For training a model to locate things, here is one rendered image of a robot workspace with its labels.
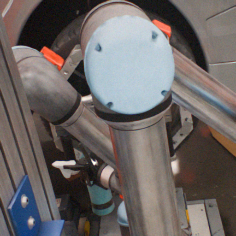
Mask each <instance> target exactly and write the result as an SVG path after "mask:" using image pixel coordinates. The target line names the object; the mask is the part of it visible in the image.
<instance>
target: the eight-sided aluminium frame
mask: <svg viewBox="0 0 236 236"><path fill-rule="evenodd" d="M81 60H83V54H82V51H81V47H80V44H79V45H76V46H75V47H74V49H73V50H72V52H71V53H70V54H69V56H68V57H67V59H66V60H65V62H64V64H63V67H62V69H61V70H60V73H61V74H62V75H63V77H64V78H65V79H66V80H68V78H69V77H70V76H71V74H72V73H73V71H74V70H75V68H76V67H77V65H78V64H79V63H80V62H81ZM179 111H180V119H181V120H180V121H179V122H178V123H177V125H176V126H174V128H173V129H172V130H171V134H172V141H173V145H174V149H175V148H176V147H177V146H178V145H179V144H180V142H181V141H182V140H184V139H185V137H186V136H187V135H189V133H190V131H191V130H193V126H192V124H193V122H192V117H191V113H189V112H188V111H186V110H185V109H183V108H182V107H181V106H179ZM49 124H50V127H51V131H52V135H53V139H54V143H55V145H56V147H57V148H58V149H60V151H61V152H63V148H62V144H61V140H60V136H57V135H56V131H55V127H54V125H52V124H51V123H49ZM71 140H72V144H73V149H74V152H75V157H76V160H79V159H80V156H81V155H82V151H81V149H80V147H79V142H77V141H76V140H74V139H73V138H71Z"/></svg>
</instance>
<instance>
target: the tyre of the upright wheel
mask: <svg viewBox="0 0 236 236"><path fill-rule="evenodd" d="M141 9H142V11H144V13H145V14H146V15H147V16H148V18H149V19H150V20H151V21H153V20H157V21H159V22H161V23H163V24H165V25H168V26H170V27H171V32H172V34H171V36H170V38H169V44H170V45H171V46H172V47H173V48H175V49H176V50H178V51H179V52H180V53H181V54H182V55H184V56H185V57H187V58H188V59H189V60H191V61H192V62H194V63H195V64H197V63H196V60H195V56H194V54H193V51H192V50H191V48H190V46H189V44H188V42H187V41H186V39H185V37H184V36H183V35H182V34H181V32H180V31H178V30H177V29H176V27H175V26H174V25H173V24H171V23H170V22H169V21H167V20H166V19H164V18H163V17H162V16H159V15H158V14H156V13H153V12H152V13H151V11H149V10H146V11H145V9H143V8H141ZM88 13H90V12H87V13H85V15H84V14H83V15H81V16H79V17H78V18H76V19H75V20H74V21H72V23H70V24H68V25H67V26H66V27H65V28H64V29H63V30H62V32H61V33H60V34H59V35H58V37H57V38H56V39H55V41H54V42H53V44H52V46H51V48H50V50H51V51H53V52H55V53H56V54H57V55H58V56H60V57H62V58H64V59H65V60H66V59H67V57H68V56H69V54H70V53H71V52H72V50H73V49H74V47H75V46H76V45H79V44H80V30H81V26H82V23H83V21H84V19H85V17H86V16H87V14H88ZM191 117H192V122H193V124H192V126H193V130H191V131H190V133H189V135H187V136H186V137H185V139H184V140H182V141H181V142H180V144H179V145H178V146H177V147H176V148H175V149H174V152H175V153H176V151H178V150H179V149H180V148H181V147H182V146H183V145H184V144H185V143H186V141H187V140H188V139H189V138H190V137H191V134H193V132H194V130H195V128H196V126H197V124H198V121H199V119H198V118H197V117H195V116H194V115H191ZM40 118H41V121H42V124H43V126H44V127H45V129H46V131H47V132H48V134H49V135H50V137H51V138H52V140H53V141H54V139H53V135H52V131H51V127H50V124H49V121H48V120H46V119H45V118H43V117H42V116H40Z"/></svg>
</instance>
